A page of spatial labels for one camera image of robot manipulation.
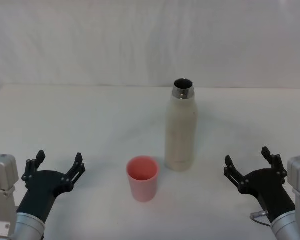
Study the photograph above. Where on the cream vacuum bottle steel neck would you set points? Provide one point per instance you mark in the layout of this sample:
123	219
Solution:
181	135

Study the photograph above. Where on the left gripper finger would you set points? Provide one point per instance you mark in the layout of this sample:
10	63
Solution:
76	170
34	162

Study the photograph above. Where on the white table cloth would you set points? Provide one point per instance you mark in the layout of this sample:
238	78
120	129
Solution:
90	120

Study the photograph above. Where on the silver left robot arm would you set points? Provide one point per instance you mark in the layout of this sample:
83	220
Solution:
1	180

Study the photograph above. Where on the white curtain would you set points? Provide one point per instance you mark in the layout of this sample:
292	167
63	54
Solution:
115	40

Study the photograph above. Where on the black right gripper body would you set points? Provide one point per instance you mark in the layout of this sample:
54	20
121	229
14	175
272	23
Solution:
267	187

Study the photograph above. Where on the pink plastic cup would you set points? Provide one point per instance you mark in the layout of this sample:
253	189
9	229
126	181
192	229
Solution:
142	185

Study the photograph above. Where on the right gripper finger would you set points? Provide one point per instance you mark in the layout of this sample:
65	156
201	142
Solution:
233	172
273	160

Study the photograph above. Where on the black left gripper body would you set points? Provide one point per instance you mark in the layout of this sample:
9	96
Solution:
41	187

